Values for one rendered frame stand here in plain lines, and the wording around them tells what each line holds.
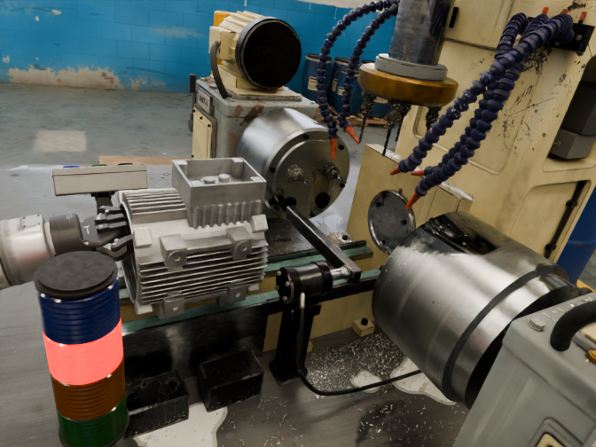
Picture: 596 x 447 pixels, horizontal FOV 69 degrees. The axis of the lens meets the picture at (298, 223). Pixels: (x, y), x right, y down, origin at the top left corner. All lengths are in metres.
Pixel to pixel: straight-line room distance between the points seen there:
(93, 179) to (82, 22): 5.32
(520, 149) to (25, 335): 0.99
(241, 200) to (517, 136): 0.54
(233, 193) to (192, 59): 5.68
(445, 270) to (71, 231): 0.52
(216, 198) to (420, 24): 0.44
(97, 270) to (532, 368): 0.43
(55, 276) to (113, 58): 5.91
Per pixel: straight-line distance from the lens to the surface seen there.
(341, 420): 0.82
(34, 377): 0.90
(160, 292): 0.67
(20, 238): 0.66
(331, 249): 0.80
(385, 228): 1.00
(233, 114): 1.18
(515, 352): 0.54
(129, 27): 6.20
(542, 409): 0.55
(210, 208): 0.66
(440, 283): 0.63
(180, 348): 0.79
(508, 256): 0.65
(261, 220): 0.68
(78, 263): 0.39
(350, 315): 0.97
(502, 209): 0.95
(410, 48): 0.81
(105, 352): 0.41
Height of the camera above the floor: 1.44
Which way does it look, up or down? 28 degrees down
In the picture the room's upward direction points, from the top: 9 degrees clockwise
